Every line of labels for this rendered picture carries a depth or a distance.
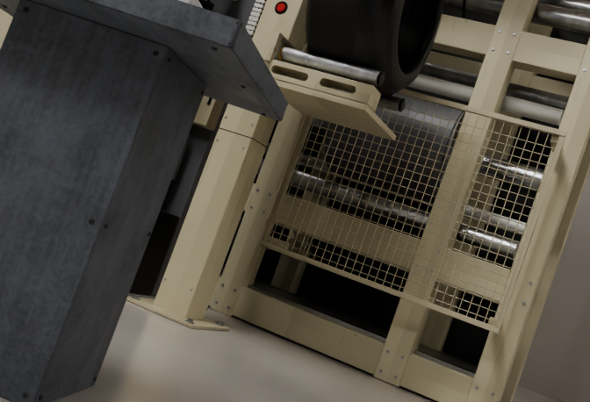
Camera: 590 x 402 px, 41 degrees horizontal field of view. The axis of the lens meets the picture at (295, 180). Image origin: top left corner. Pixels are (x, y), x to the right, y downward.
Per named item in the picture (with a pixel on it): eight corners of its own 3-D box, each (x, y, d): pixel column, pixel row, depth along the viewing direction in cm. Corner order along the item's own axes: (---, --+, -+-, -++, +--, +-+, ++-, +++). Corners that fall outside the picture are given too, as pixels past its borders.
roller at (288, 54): (277, 48, 249) (284, 43, 253) (277, 61, 252) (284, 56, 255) (379, 75, 236) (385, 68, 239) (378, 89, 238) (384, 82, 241)
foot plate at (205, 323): (122, 297, 253) (125, 291, 253) (164, 303, 278) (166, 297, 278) (191, 328, 243) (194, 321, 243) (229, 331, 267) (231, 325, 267)
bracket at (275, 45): (262, 59, 248) (272, 30, 248) (305, 96, 284) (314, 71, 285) (270, 61, 246) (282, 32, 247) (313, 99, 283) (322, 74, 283)
